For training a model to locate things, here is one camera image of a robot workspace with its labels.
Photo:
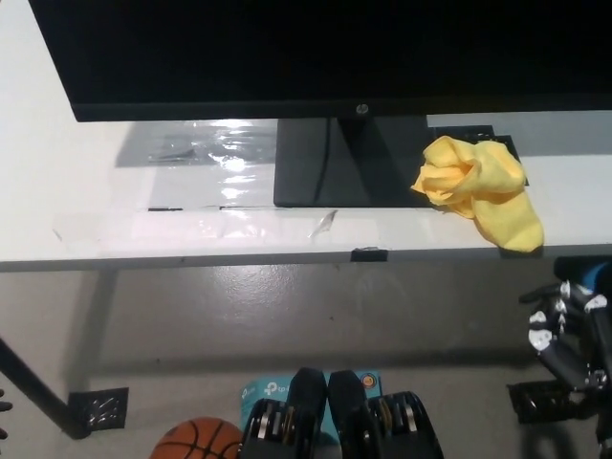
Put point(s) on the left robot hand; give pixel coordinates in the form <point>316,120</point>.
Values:
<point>4,407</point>

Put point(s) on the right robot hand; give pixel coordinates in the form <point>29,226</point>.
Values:
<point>564,354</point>

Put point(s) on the yellow cloth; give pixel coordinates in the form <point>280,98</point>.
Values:
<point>492,191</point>

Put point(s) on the white desk leg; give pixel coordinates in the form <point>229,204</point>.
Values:
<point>93,325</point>

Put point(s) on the small black desk-edge tape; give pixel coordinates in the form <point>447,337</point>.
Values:
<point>369,254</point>

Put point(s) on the black tape patch on desk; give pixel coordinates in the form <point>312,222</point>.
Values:
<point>459,131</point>

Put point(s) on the black HP monitor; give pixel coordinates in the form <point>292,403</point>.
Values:
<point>239,48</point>

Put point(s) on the black metal stand leg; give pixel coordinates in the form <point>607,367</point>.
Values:
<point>38,387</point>

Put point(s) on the blue and black object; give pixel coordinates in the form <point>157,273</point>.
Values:
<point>597,275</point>

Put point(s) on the orange basketball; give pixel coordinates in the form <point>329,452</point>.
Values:
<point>191,442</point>

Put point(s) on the thin black tape strip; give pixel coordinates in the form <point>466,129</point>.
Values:
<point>165,209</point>

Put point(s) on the teal tp-link box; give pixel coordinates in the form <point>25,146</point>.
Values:
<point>268,389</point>

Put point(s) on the clear plastic film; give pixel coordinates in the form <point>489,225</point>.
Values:
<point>229,162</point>

